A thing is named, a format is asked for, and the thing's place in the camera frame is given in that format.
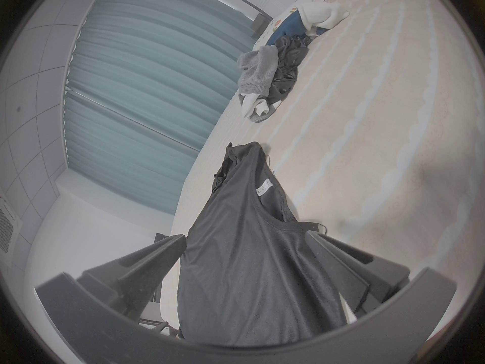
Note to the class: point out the pile of clothes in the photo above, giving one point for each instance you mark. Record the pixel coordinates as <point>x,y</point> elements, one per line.
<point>257,70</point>

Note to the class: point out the white printed pillow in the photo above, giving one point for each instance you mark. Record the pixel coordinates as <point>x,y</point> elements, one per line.
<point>278,21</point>

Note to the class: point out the blue-green curtain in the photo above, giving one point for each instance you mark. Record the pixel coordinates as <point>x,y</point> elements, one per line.
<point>151,51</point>
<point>125,154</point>

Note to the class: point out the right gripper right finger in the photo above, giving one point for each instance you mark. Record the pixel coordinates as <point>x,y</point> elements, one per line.
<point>341,264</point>

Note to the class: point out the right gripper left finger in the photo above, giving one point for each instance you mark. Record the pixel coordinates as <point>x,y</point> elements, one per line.
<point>151,267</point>

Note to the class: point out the white ceiling air vent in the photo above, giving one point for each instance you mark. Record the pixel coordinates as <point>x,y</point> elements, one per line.
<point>9,226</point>

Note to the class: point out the black T-shirt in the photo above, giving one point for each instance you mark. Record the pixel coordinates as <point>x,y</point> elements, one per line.
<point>246,260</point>

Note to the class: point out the bed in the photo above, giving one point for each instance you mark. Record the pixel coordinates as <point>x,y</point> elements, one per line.
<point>379,127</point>

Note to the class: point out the grey bedside table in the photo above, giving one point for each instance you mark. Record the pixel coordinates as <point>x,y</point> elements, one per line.
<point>260,23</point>

